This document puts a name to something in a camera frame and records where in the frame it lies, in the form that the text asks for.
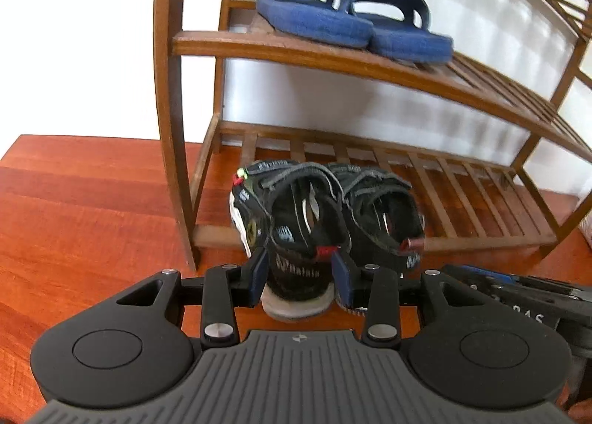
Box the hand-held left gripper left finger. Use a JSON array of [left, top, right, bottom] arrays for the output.
[[115, 248, 271, 346]]

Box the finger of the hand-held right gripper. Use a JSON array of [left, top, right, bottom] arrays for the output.
[[441, 264, 532, 288]]

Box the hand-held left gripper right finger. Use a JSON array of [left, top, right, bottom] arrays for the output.
[[332, 252, 468, 345]]

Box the black strap sandal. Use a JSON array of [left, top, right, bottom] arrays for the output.
[[326, 164, 426, 314], [230, 160, 352, 320]]

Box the brown wooden shoe rack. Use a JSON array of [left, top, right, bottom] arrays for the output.
[[152, 0, 592, 272]]

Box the blue slipper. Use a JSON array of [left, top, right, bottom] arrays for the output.
[[349, 0, 454, 65], [256, 0, 374, 49]]

